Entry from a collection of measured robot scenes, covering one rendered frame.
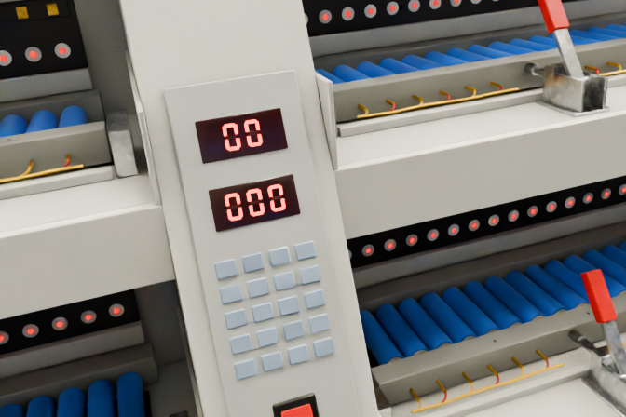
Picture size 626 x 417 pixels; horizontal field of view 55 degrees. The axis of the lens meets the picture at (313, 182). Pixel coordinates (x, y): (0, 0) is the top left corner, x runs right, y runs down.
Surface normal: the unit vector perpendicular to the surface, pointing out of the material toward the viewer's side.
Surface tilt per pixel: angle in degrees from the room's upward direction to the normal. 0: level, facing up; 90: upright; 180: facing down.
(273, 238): 90
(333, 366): 90
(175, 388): 21
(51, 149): 111
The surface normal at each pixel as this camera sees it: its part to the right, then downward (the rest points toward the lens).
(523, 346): 0.31, 0.35
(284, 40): 0.26, 0.00
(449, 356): -0.08, -0.92
